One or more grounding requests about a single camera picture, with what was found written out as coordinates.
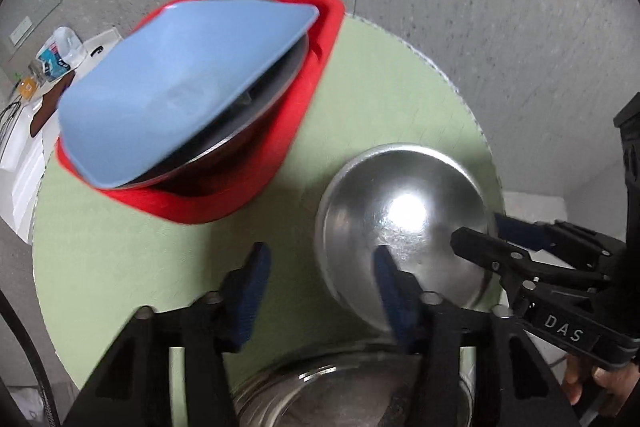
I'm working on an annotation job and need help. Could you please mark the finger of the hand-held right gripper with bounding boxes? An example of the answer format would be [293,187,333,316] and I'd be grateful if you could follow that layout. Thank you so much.
[451,227,541,282]
[494,214,627,269]

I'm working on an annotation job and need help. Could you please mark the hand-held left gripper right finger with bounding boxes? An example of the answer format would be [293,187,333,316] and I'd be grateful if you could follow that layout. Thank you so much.
[374,245,581,427]

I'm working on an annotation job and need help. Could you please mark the white plastic jug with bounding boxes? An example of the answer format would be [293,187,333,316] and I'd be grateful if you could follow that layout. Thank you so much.
[52,27,86,64]

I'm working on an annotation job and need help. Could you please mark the person's right hand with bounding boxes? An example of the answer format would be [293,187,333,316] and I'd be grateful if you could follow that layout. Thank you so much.
[561,351,640,419]

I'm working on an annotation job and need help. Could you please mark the red plastic tray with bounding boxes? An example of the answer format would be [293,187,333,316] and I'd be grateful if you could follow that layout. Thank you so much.
[55,0,347,226]

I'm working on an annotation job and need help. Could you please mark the blue square plate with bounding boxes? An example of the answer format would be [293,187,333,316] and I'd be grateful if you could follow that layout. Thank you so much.
[59,0,321,188]

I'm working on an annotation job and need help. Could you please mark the white wall switch plate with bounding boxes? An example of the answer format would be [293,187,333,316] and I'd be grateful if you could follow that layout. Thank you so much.
[7,17,35,45]

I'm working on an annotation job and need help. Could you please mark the green round table cover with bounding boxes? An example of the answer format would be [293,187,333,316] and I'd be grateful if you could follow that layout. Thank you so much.
[32,14,504,408]

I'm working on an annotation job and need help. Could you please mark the brown cloth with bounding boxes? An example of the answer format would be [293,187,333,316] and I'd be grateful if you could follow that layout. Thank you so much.
[30,69,76,138]

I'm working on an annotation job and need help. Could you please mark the white cabinet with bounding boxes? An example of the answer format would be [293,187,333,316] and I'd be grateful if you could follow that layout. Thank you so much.
[0,27,123,244]

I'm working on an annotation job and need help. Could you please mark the thick black cable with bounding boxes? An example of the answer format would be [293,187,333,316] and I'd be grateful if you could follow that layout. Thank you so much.
[0,291,62,427]

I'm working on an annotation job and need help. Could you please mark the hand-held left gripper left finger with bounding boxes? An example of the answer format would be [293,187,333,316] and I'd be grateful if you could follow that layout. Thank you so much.
[65,241,273,427]

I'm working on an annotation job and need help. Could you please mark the steel bowl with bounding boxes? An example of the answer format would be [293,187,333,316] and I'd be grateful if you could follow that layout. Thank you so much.
[132,32,309,186]
[314,143,503,331]
[231,347,477,427]

